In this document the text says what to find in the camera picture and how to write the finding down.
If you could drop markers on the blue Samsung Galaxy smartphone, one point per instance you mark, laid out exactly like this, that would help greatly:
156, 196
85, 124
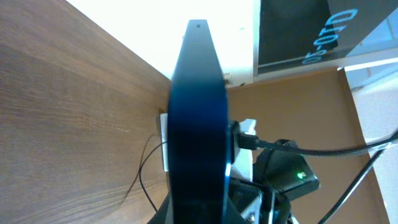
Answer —
198, 141

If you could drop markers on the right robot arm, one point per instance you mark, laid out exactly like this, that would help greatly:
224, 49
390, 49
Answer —
279, 177

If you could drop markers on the white power strip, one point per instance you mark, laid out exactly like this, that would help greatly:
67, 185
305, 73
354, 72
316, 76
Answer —
163, 131

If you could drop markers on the dark glass window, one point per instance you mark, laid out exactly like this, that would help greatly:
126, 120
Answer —
295, 33

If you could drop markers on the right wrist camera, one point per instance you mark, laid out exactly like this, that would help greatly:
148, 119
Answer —
242, 168

